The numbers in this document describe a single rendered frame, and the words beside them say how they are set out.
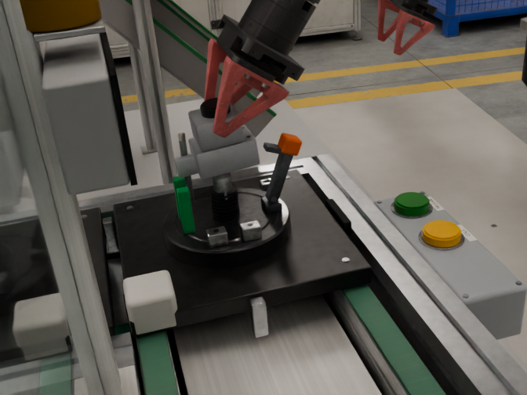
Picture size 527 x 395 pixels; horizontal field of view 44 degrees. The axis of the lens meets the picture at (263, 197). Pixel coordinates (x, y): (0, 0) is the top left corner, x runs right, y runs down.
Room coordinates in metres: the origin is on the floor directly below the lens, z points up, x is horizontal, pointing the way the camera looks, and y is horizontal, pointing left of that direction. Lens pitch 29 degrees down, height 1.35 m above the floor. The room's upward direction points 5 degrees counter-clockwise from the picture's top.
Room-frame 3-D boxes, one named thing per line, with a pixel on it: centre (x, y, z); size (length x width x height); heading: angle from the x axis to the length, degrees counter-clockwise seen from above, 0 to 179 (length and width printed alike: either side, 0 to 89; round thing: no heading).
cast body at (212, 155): (0.63, 0.05, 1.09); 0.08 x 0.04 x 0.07; 104
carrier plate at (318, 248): (0.63, 0.04, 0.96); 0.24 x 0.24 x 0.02; 13
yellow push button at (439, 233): (0.59, -0.19, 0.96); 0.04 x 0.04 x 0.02
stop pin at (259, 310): (0.50, 0.01, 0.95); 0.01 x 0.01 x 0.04; 13
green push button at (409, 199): (0.66, -0.17, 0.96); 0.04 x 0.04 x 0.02
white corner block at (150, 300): (0.51, 0.12, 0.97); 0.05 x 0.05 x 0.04; 13
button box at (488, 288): (0.59, -0.19, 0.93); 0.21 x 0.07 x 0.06; 13
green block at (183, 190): (0.60, 0.08, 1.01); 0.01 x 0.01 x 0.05; 13
